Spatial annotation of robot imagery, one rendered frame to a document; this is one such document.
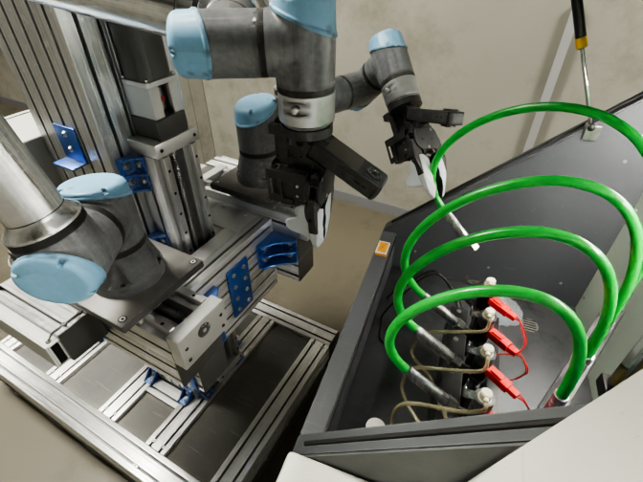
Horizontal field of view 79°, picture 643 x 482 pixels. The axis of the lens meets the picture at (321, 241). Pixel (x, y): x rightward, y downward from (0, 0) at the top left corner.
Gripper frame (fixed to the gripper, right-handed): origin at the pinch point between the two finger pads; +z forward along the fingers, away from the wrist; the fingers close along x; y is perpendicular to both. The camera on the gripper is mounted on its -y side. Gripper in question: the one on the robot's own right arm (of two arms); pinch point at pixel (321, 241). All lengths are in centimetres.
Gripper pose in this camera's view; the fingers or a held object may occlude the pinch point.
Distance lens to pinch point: 65.0
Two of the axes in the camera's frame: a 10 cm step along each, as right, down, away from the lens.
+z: 0.0, 7.9, 6.2
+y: -9.4, -2.1, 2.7
